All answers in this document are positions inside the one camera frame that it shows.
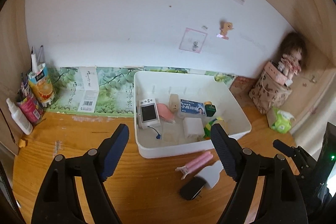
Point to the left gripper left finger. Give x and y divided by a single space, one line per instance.
58 200

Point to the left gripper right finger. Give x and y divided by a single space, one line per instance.
281 199

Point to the white plastic scoop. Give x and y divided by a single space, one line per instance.
211 174

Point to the black oval case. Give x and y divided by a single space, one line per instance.
191 190

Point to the pink hair clip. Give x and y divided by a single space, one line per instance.
195 164

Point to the white square box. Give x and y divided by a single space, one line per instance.
193 127

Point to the green small bottle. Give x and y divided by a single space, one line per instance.
210 109

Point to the white digital camera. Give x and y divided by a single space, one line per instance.
148 113

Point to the blue white medicine box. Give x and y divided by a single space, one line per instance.
189 107

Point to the green tissue pack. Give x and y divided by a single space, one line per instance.
279 120

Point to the small yellow floor toy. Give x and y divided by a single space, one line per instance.
22 143

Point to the white spray bottle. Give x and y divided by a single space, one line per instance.
19 118

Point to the letter print fabric bag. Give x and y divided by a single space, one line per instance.
266 93

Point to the red pen can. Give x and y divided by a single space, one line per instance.
31 108

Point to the pink case on bag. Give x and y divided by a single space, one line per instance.
275 74

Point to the orange juice carton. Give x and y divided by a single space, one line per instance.
41 85

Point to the green printed cardboard panel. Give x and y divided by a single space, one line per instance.
116 88

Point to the brown haired doll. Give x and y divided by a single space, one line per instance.
293 56

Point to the pink flat toy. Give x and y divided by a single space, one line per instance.
165 113

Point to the white plastic storage bin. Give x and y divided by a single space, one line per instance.
168 139

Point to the yellow pony wall sticker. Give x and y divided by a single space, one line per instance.
225 27

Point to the pink framed wall sticker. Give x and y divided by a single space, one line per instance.
192 40

